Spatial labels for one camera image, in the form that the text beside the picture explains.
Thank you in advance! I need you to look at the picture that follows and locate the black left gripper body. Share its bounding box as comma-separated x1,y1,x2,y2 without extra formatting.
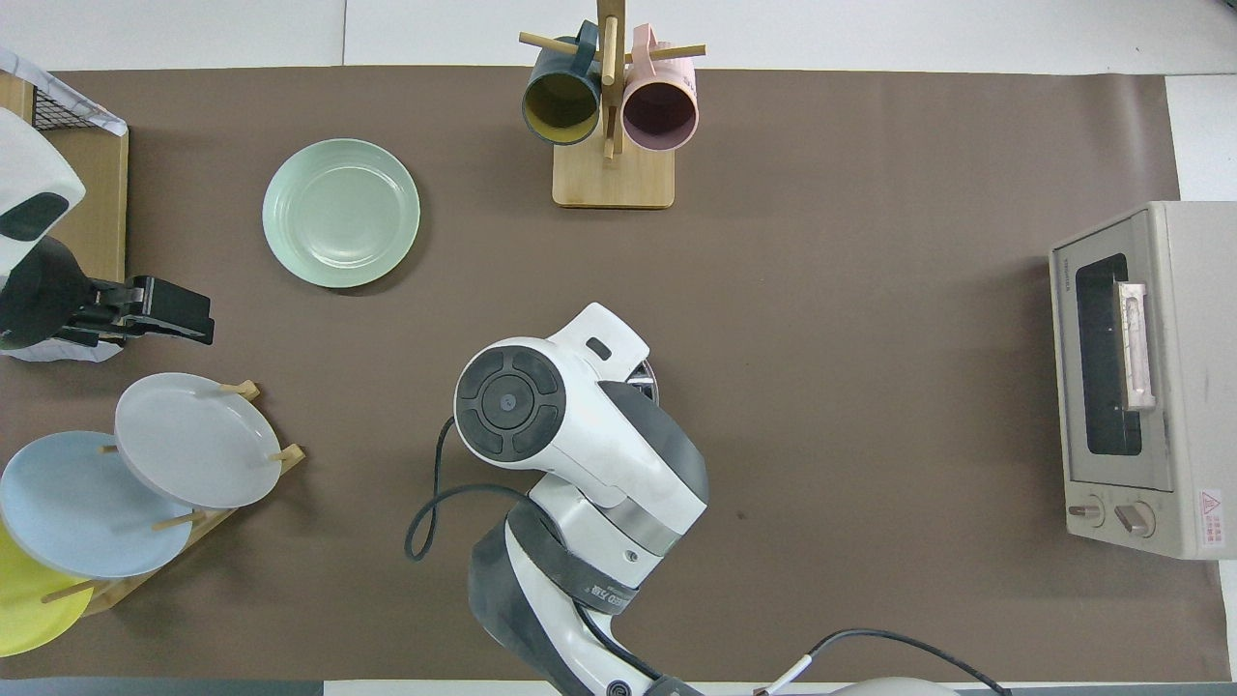
60,276,156,347

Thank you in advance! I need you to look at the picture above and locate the grey plate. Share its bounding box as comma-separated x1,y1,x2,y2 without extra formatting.
114,372,284,510

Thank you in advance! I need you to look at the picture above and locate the pale green plate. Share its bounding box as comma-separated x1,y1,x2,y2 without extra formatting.
262,138,421,289

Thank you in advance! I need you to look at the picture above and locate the light blue plate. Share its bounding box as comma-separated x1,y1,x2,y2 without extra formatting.
0,430,194,581

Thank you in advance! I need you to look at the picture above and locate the wooden plate rack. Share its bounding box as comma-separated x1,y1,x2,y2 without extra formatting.
39,380,307,618

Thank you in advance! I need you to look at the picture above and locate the yellow plate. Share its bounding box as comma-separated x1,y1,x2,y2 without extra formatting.
0,522,96,658

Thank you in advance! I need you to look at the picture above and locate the white crumpled paper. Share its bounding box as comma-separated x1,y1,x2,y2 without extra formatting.
0,333,125,363

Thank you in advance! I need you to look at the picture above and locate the dark teal mug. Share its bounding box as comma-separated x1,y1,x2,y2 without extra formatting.
522,21,603,147

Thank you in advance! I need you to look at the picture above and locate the wooden mug tree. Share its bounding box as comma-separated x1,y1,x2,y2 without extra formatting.
519,0,706,210

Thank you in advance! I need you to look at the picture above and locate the pink ribbed mug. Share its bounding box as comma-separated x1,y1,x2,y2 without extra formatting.
621,24,700,153

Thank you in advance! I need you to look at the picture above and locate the brown table mat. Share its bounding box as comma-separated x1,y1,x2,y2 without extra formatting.
0,66,1233,683

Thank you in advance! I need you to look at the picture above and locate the beige toaster oven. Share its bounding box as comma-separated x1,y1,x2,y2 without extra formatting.
1049,200,1237,562

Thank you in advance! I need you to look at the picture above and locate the wooden shelf with wire frame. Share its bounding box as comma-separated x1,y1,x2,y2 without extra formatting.
0,72,129,339

